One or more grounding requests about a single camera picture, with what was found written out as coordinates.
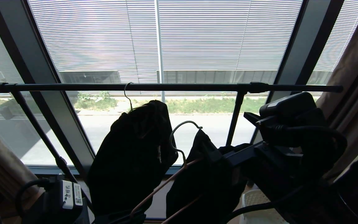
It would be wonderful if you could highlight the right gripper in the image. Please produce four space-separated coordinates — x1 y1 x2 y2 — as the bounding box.
223 142 304 188

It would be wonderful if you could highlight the pink clothes hanger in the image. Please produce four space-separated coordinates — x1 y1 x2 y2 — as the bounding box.
124 82 134 112
130 121 203 224

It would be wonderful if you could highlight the black garment with green print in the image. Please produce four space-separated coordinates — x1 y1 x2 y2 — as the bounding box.
87 100 178 217

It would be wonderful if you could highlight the white laundry basket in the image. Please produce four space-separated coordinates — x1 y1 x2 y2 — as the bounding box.
240 189 288 224

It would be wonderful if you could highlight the black clothes rack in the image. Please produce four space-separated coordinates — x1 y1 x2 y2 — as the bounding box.
0 82 343 215

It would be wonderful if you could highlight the window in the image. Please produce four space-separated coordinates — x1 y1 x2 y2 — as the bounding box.
0 0 358 175

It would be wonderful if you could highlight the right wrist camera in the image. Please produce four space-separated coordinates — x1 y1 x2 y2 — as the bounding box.
244 92 318 126

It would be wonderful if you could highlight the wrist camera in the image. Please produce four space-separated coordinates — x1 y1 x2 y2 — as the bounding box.
42 179 89 224
244 92 318 126

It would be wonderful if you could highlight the black cable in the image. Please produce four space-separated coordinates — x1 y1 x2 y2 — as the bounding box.
221 124 348 224
15 178 53 218

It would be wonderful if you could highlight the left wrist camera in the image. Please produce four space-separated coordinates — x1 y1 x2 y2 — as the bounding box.
42 179 89 224

